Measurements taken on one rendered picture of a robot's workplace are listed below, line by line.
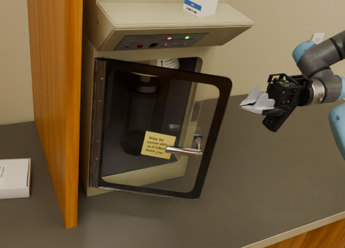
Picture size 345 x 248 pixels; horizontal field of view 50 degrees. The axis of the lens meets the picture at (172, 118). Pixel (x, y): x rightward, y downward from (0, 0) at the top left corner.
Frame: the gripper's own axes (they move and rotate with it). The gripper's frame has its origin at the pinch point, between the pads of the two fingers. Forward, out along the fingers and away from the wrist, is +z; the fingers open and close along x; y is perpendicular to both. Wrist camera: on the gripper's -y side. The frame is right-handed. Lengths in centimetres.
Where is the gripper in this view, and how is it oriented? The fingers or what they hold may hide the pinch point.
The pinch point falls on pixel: (243, 108)
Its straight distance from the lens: 96.7
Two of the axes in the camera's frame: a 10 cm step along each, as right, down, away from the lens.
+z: -8.8, 1.4, -4.6
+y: 1.7, -8.0, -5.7
